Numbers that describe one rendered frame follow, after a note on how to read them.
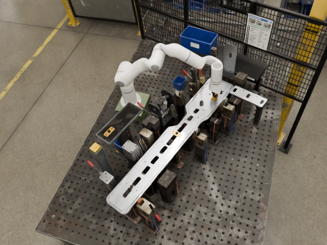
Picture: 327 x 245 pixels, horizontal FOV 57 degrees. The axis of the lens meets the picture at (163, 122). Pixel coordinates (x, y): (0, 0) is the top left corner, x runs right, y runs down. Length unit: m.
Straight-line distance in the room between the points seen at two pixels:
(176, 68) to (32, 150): 1.94
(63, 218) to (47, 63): 2.87
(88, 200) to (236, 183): 1.15
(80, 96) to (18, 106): 0.83
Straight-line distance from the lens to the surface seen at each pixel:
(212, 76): 2.30
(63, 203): 2.58
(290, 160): 3.47
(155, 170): 2.16
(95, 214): 2.45
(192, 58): 2.20
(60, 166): 3.62
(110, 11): 4.93
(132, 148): 2.15
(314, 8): 2.44
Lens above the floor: 2.90
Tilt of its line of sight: 53 degrees down
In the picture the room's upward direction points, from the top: 9 degrees counter-clockwise
